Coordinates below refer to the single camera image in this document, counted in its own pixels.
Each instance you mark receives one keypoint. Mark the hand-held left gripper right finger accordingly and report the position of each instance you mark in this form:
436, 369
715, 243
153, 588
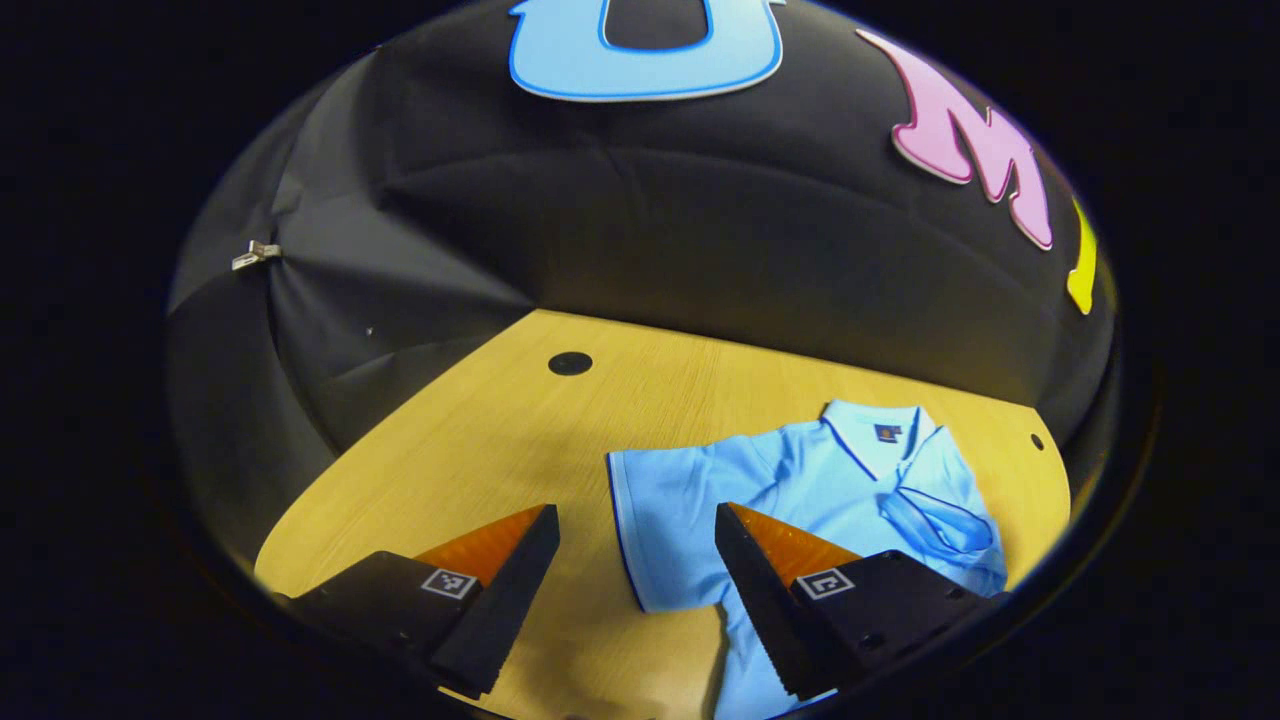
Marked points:
765, 600

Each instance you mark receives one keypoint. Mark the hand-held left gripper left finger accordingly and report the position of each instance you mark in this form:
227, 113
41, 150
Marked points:
500, 610

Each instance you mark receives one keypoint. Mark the light blue T-shirt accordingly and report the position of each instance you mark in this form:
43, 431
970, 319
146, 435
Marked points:
800, 480

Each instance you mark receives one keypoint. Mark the black backdrop cloth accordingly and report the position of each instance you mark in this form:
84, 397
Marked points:
650, 220

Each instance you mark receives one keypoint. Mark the small metal cloth clip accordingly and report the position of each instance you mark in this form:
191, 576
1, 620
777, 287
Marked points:
255, 255

